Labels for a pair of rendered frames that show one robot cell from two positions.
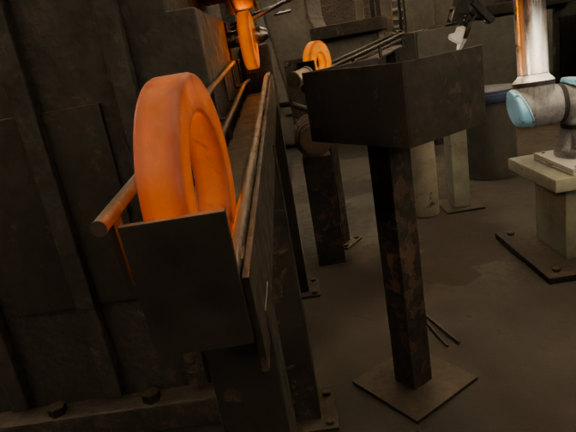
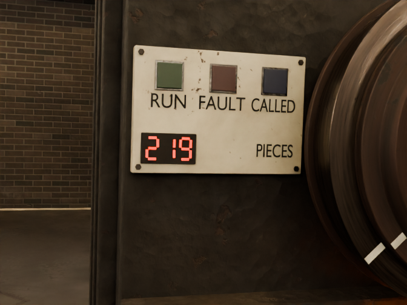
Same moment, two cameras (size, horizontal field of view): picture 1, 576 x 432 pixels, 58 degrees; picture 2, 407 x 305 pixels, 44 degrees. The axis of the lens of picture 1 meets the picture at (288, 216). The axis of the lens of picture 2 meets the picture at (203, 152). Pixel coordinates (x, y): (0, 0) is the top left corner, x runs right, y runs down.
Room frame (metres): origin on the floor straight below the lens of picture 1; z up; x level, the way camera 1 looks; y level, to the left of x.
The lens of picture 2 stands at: (0.95, -0.57, 1.13)
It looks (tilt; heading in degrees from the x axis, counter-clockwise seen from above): 3 degrees down; 73
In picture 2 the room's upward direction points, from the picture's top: 2 degrees clockwise
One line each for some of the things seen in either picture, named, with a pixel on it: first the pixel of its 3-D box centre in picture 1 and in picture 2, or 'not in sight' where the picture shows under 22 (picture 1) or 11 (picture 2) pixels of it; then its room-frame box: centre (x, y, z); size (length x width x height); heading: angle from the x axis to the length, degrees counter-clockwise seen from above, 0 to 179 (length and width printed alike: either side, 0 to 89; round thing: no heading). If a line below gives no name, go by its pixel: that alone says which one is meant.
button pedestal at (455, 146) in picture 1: (454, 135); not in sight; (2.16, -0.75, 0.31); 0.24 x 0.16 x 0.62; 177
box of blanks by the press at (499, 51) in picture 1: (454, 75); not in sight; (3.91, -1.39, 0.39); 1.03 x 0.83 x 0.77; 102
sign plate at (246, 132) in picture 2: not in sight; (220, 112); (1.19, 0.14, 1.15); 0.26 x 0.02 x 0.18; 177
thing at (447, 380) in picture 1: (405, 239); not in sight; (1.00, -0.23, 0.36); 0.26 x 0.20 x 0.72; 32
